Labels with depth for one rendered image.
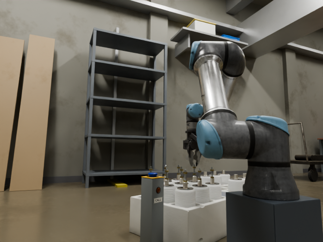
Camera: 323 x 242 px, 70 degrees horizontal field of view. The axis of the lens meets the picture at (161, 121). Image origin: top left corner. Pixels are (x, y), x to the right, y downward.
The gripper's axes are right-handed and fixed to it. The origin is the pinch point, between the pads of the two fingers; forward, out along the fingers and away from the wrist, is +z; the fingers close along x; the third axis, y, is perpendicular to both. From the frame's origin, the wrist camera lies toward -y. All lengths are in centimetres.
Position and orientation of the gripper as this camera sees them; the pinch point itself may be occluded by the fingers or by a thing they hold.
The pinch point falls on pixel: (194, 163)
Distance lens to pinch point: 136.7
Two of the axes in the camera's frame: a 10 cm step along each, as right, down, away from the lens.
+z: -0.1, 9.9, -1.3
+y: -4.7, 1.1, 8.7
